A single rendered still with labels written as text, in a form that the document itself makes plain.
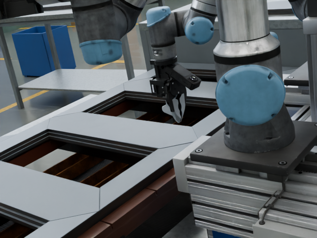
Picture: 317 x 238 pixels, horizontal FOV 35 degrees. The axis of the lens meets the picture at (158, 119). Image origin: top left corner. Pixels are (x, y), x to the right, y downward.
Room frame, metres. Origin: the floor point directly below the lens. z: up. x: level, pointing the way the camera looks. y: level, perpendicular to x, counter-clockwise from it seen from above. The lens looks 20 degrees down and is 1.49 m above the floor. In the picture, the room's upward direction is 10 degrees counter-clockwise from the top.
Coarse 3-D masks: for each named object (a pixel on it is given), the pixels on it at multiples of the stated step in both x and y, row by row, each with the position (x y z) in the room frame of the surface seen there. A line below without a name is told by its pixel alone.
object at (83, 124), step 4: (92, 116) 1.89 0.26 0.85; (96, 116) 1.88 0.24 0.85; (100, 116) 1.87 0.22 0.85; (104, 116) 1.86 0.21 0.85; (84, 120) 1.85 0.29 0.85; (88, 120) 1.84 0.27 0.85; (92, 120) 1.84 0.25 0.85; (96, 120) 1.83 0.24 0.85; (76, 124) 1.83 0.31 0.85; (80, 124) 1.82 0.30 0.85; (84, 124) 1.81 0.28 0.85; (88, 124) 1.80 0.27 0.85; (68, 128) 1.79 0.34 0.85; (72, 128) 1.79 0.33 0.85; (76, 128) 1.78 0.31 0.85; (80, 128) 1.77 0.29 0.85; (68, 132) 1.75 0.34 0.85; (72, 132) 1.75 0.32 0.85; (76, 132) 1.74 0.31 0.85
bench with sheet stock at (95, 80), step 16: (160, 0) 4.64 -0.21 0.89; (32, 16) 4.72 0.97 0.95; (48, 16) 4.60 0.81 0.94; (64, 16) 4.48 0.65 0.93; (0, 32) 5.05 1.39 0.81; (48, 32) 5.56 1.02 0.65; (128, 48) 4.15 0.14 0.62; (128, 64) 4.13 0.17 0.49; (16, 80) 5.07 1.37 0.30; (32, 80) 5.25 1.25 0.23; (48, 80) 5.12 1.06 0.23; (64, 80) 5.00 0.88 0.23; (80, 80) 4.88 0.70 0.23; (96, 80) 4.77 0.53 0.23; (112, 80) 4.67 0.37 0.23; (16, 96) 5.06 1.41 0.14
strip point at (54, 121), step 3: (69, 114) 1.96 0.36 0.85; (72, 114) 1.96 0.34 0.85; (75, 114) 1.95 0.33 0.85; (54, 117) 1.96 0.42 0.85; (57, 117) 1.95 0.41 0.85; (60, 117) 1.95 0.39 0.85; (63, 117) 1.94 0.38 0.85; (66, 117) 1.93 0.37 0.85; (69, 117) 1.93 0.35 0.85; (51, 120) 1.93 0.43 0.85; (54, 120) 1.92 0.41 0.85; (57, 120) 1.91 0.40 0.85; (60, 120) 1.91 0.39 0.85; (63, 120) 1.90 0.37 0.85; (51, 123) 1.89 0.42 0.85; (54, 123) 1.88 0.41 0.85; (57, 123) 1.88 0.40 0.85; (48, 126) 1.86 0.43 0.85; (51, 126) 1.86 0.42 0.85
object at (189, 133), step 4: (192, 128) 1.57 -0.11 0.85; (184, 132) 1.55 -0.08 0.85; (188, 132) 1.54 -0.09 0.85; (192, 132) 1.54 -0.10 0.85; (180, 136) 1.52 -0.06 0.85; (184, 136) 1.51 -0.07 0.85; (188, 136) 1.51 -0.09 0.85; (192, 136) 1.50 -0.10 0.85; (172, 140) 1.50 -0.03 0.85; (176, 140) 1.50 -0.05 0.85; (180, 140) 1.49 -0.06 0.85; (184, 140) 1.48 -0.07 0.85; (188, 140) 1.48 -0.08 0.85; (168, 144) 1.47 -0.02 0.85; (172, 144) 1.47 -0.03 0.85; (176, 144) 1.46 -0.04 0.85; (160, 148) 1.46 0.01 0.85
